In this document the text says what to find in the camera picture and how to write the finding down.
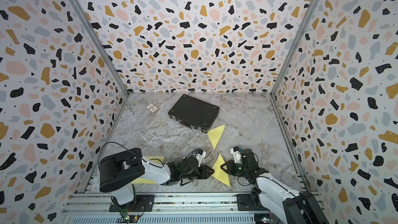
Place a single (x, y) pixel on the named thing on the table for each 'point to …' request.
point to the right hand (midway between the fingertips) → (222, 167)
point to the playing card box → (152, 108)
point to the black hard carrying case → (194, 113)
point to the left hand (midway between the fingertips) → (215, 174)
